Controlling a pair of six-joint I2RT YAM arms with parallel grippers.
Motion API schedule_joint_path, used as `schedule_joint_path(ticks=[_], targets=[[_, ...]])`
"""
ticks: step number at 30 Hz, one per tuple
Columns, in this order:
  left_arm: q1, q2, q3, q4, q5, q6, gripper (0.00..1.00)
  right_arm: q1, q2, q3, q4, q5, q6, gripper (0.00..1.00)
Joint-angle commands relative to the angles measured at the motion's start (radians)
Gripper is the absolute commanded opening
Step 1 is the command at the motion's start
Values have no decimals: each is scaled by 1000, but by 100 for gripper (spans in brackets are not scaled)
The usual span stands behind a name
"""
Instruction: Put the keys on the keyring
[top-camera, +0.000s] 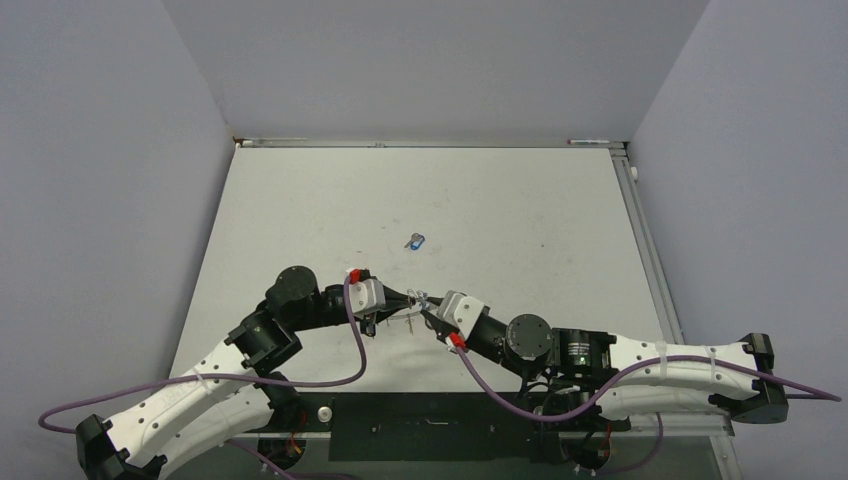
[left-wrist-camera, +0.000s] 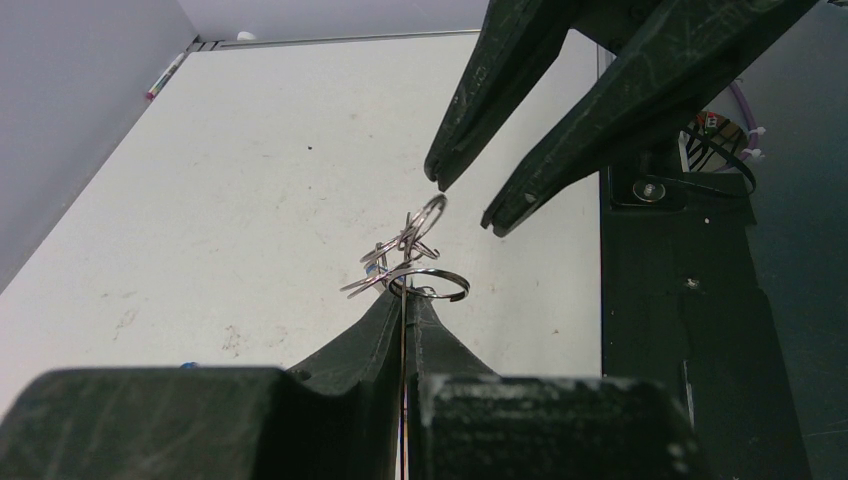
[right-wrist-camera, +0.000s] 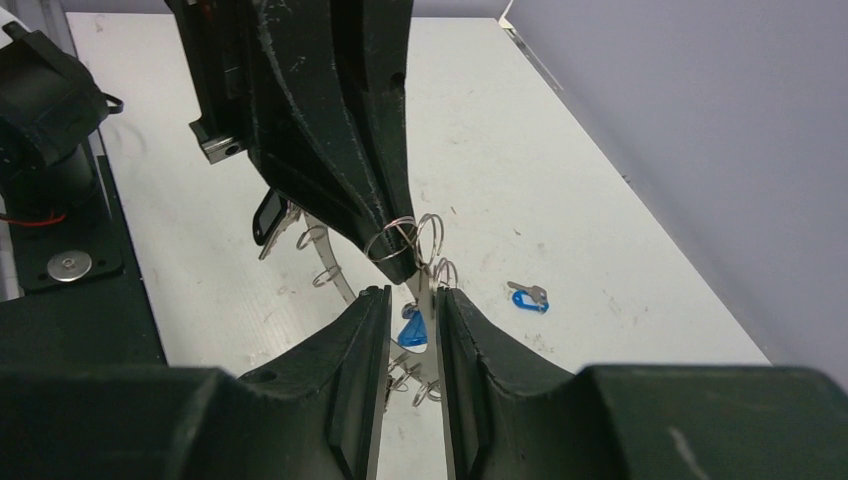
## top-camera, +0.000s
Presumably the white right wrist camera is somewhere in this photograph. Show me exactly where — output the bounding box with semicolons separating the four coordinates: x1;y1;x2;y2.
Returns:
437;290;487;348

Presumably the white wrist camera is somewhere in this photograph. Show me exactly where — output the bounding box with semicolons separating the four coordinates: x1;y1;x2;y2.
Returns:
343;269;385;317
437;290;487;348

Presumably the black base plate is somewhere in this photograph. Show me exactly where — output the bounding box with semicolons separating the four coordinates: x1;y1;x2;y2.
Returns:
258;392;631;468

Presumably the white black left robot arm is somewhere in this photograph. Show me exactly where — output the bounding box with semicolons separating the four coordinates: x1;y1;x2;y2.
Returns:
75;266;416;479

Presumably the aluminium back rail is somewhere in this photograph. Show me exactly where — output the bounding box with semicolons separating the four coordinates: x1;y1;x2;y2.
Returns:
234;138;627;150

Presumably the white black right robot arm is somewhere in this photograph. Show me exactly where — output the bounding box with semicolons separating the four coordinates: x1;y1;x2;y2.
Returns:
424;291;789;428

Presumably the aluminium rail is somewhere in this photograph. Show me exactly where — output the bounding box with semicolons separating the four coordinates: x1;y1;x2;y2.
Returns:
610;143;686;344
234;138;627;150

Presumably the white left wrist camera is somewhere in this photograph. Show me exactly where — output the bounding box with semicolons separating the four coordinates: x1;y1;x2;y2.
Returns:
343;269;385;317

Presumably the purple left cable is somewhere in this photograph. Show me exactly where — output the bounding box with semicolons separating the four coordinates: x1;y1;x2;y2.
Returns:
37;274;369;435

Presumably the aluminium right side rail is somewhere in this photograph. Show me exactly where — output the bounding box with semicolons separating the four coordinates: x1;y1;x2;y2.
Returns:
610;143;686;344

